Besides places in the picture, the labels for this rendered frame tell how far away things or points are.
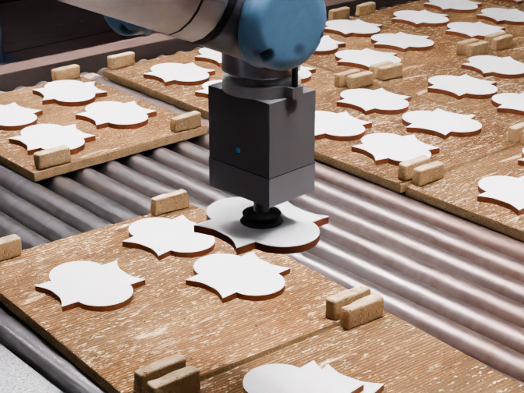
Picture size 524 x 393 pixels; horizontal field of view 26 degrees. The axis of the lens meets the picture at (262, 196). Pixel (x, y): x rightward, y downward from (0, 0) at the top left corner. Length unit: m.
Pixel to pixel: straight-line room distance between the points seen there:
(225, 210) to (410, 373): 0.28
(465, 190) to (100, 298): 0.62
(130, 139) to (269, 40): 1.12
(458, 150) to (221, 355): 0.76
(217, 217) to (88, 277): 0.35
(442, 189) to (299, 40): 0.91
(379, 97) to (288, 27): 1.29
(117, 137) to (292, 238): 0.90
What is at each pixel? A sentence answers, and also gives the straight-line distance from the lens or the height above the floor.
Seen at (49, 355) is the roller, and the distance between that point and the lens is 1.34.
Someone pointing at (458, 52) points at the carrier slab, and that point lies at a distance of 2.48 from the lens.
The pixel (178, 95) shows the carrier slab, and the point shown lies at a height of 0.94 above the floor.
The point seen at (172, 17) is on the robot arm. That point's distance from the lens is 0.82.
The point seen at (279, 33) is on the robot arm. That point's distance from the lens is 0.85.
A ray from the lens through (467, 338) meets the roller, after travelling 1.38.
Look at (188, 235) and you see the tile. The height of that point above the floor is 0.94.
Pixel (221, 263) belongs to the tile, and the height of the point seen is 0.94.
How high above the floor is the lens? 1.59
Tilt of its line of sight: 23 degrees down
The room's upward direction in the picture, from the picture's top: straight up
